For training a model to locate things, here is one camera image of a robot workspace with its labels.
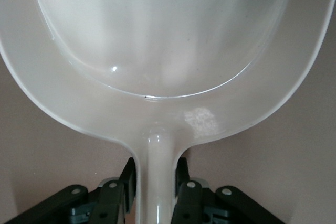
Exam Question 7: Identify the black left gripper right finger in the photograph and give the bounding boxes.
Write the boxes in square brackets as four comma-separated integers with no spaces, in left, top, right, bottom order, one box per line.
[170,156,289,224]

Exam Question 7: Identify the beige plastic dustpan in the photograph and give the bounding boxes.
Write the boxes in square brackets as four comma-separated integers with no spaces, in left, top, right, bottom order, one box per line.
[0,0,336,224]

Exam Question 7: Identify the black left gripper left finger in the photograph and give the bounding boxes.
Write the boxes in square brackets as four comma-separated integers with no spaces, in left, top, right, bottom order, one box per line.
[0,156,138,224]

